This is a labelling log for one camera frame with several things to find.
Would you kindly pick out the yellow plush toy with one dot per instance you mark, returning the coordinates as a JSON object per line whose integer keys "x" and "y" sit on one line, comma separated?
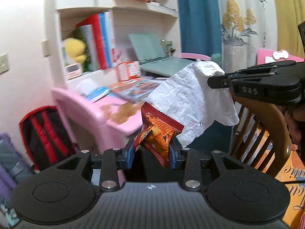
{"x": 75, "y": 50}

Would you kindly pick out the white tissue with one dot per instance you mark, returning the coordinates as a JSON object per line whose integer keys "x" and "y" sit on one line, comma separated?
{"x": 195, "y": 100}

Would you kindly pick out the beige wall socket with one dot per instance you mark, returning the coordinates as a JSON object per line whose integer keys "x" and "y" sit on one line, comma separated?
{"x": 45, "y": 49}

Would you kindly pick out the orange white small box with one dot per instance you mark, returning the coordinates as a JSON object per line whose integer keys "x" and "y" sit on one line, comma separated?
{"x": 127, "y": 70}

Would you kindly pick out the white bookshelf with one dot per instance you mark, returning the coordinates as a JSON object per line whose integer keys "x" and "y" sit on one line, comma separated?
{"x": 78, "y": 7}

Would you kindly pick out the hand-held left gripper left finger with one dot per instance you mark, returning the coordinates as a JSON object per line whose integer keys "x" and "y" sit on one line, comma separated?
{"x": 128, "y": 157}

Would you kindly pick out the blue white booklet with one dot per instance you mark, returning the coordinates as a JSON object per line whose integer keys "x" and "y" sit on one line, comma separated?
{"x": 95, "y": 93}

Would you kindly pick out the person's right hand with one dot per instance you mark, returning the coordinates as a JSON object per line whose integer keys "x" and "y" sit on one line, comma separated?
{"x": 295, "y": 124}

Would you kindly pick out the blue curtain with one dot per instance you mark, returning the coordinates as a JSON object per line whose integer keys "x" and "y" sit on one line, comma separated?
{"x": 197, "y": 16}

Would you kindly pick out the pink chair with bow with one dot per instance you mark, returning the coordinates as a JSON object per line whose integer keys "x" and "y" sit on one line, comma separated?
{"x": 271, "y": 56}

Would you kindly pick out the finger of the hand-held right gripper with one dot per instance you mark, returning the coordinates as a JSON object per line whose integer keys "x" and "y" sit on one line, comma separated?
{"x": 221, "y": 81}
{"x": 264, "y": 68}

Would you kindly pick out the red orange snack packet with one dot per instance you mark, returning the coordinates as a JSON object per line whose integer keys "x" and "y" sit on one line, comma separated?
{"x": 158, "y": 133}

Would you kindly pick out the brown wooden chair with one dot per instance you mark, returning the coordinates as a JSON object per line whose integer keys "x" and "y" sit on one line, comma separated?
{"x": 262, "y": 128}

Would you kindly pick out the blue white books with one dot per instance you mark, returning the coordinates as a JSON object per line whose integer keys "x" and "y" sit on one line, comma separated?
{"x": 108, "y": 38}

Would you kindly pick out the white tree printed curtain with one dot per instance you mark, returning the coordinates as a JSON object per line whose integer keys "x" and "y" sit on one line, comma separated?
{"x": 243, "y": 21}

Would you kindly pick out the red black backpack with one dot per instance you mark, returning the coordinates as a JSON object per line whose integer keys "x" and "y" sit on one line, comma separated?
{"x": 45, "y": 136}

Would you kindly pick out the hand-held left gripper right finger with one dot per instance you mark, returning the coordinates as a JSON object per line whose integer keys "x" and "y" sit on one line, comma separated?
{"x": 173, "y": 158}

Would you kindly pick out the beige wall switch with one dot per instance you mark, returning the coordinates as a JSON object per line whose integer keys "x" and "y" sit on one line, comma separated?
{"x": 3, "y": 64}

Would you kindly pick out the row of upright books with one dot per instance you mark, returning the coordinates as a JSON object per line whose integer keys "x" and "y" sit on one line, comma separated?
{"x": 94, "y": 40}

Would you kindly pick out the white digital clock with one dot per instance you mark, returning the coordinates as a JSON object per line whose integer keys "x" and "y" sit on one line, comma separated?
{"x": 73, "y": 71}

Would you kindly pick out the purple bag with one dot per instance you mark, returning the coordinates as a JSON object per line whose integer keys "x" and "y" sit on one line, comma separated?
{"x": 9, "y": 162}

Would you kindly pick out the yellow curtain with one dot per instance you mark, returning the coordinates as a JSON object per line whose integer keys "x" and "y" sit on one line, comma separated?
{"x": 288, "y": 9}

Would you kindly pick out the colourful magazine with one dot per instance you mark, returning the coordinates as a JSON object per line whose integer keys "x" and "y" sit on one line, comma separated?
{"x": 135, "y": 88}

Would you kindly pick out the pink desk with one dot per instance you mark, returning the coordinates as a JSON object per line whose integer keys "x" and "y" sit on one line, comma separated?
{"x": 95, "y": 114}

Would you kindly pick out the orange printed cushion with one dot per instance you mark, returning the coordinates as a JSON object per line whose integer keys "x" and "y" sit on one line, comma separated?
{"x": 294, "y": 195}

